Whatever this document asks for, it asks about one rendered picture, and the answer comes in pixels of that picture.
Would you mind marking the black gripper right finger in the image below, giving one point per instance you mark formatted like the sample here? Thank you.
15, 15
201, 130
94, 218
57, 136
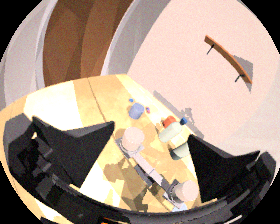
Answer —
215, 168

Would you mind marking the orange-brown cylinder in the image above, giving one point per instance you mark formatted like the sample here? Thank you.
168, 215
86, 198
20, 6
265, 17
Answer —
169, 120

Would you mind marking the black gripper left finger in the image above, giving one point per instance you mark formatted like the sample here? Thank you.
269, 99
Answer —
77, 150

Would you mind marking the grey bottle with blue cap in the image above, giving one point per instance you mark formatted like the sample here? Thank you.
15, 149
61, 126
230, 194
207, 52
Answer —
179, 152
173, 129

